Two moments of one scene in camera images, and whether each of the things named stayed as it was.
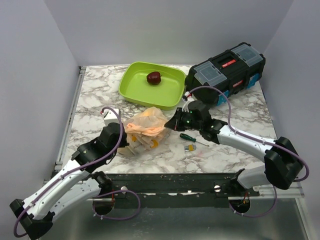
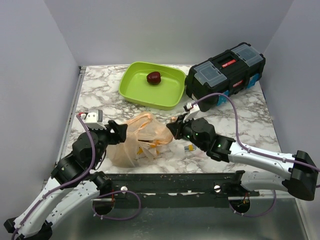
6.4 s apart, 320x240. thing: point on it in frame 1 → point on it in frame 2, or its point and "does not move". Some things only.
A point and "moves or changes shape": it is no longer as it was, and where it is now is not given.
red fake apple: (154, 78) does not move
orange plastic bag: (144, 130) moves or changes shape
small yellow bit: (190, 147) does not move
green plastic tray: (133, 85) does not move
